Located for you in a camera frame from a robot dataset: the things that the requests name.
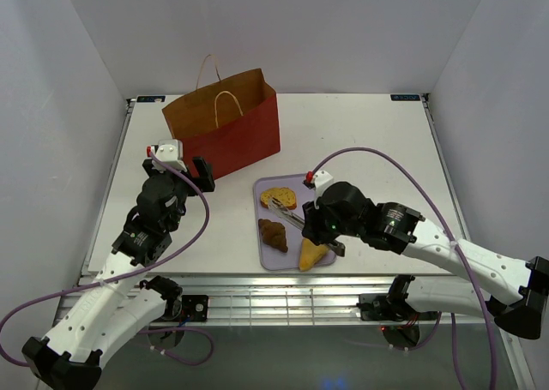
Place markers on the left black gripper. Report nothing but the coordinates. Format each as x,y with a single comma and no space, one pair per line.
184,177

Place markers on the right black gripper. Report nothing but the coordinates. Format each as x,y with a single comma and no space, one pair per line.
312,225

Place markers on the metal tongs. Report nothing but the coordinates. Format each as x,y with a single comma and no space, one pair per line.
282,212

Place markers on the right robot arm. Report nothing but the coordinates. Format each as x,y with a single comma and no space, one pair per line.
511,292

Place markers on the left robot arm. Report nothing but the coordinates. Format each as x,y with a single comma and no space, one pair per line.
121,302

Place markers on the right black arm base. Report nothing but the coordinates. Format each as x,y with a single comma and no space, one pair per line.
393,306

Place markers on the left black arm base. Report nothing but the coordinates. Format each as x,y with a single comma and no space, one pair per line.
184,306

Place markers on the pale yellow flat bread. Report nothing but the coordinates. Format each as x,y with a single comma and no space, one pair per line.
310,254

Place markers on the sliced brown bread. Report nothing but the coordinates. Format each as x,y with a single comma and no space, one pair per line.
286,196

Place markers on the red paper bag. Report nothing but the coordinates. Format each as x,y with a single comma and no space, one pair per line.
231,123

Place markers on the brown chocolate croissant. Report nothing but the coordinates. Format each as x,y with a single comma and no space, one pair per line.
273,234

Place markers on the lilac plastic tray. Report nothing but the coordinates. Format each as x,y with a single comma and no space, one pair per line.
270,258

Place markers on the left blue table sticker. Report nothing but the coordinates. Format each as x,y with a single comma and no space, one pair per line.
151,99

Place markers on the blue table sticker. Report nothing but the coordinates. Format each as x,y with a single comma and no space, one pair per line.
405,97
151,99

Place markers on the right blue table sticker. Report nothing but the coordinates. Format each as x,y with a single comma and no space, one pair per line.
405,97

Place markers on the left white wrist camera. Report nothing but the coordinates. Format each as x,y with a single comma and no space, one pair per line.
169,152

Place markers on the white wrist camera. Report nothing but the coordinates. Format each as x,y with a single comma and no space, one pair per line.
319,181
169,152

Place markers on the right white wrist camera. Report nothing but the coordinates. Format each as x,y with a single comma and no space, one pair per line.
319,181

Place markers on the aluminium table frame rail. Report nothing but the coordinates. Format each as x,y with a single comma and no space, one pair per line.
282,301

